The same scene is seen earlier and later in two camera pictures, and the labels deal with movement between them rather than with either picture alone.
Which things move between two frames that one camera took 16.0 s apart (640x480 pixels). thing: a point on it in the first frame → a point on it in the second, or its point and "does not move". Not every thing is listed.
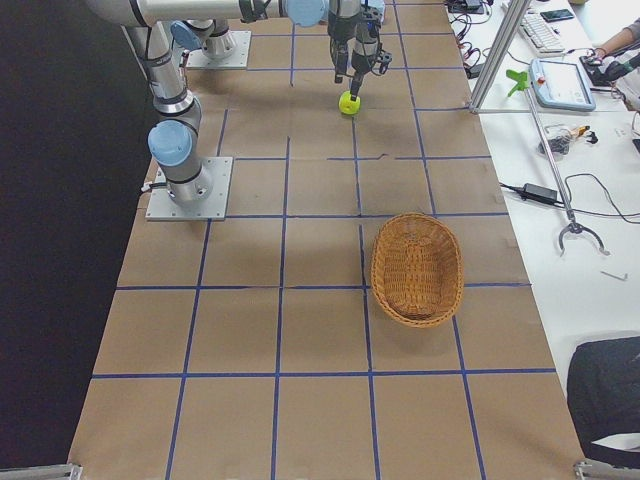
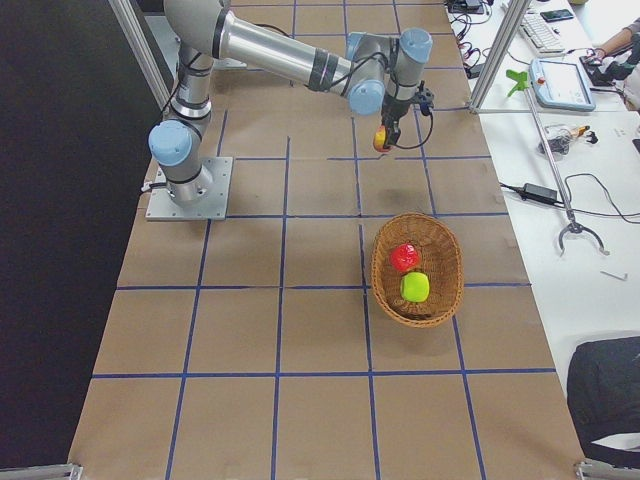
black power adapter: x=541 y=194 does not move
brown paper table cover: x=256 y=348 does not move
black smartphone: x=557 y=15 does not move
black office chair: x=603 y=389 does not move
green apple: x=348 y=106 → x=414 y=287
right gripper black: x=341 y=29 → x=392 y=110
